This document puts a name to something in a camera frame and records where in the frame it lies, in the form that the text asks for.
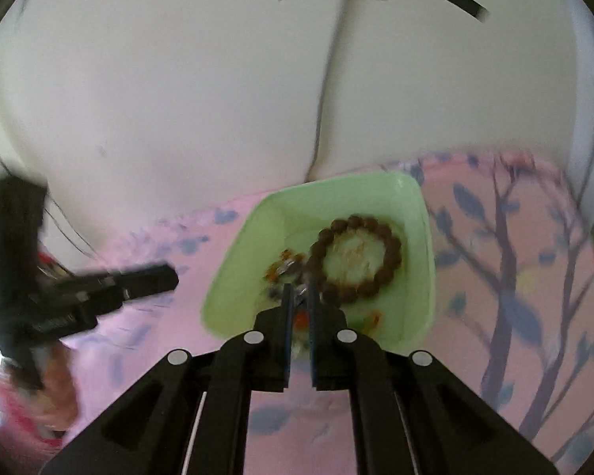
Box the white wall cable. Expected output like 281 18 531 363
304 0 357 181

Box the pink tree-print blanket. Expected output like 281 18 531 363
44 146 594 475

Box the person's left hand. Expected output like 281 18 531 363
34 346 80 431

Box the light green plastic bowl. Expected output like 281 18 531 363
201 171 436 357

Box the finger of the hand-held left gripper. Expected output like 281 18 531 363
79 263 180 315

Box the large brown bead bracelet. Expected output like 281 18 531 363
304 214 403 304

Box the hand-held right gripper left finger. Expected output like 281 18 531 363
40 284 294 475

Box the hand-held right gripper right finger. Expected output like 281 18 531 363
309 277 558 475

